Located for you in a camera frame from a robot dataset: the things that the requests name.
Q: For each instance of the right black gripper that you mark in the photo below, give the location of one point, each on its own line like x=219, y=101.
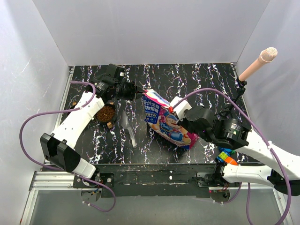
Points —
x=183, y=124

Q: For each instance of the pink microphone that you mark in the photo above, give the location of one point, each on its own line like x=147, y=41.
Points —
x=266, y=56

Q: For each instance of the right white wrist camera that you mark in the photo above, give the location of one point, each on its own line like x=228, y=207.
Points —
x=180, y=109

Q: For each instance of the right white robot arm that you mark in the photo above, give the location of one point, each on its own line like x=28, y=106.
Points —
x=279, y=168

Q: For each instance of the pink cat food bag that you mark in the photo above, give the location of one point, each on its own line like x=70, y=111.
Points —
x=165, y=123

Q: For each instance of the colourful toy block car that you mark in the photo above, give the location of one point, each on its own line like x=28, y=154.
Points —
x=225, y=156

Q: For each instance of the black pet bowl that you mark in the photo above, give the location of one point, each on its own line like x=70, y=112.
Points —
x=107, y=115
x=71, y=108

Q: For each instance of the clear plastic scoop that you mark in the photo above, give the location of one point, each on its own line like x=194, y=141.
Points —
x=125, y=124

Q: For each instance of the left black pet bowl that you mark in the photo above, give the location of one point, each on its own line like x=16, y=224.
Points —
x=71, y=108

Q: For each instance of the black microphone tripod stand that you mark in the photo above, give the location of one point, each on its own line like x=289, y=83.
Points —
x=240, y=91

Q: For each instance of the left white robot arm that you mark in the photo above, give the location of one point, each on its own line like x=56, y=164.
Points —
x=58, y=147

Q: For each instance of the right black pet bowl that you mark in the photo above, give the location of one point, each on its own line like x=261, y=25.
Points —
x=107, y=115

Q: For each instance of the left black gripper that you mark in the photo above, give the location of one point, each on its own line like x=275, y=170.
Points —
x=133, y=94

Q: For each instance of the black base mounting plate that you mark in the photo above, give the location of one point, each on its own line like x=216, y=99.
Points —
x=125, y=180

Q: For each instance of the aluminium rail frame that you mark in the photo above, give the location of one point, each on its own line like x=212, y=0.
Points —
x=60, y=180

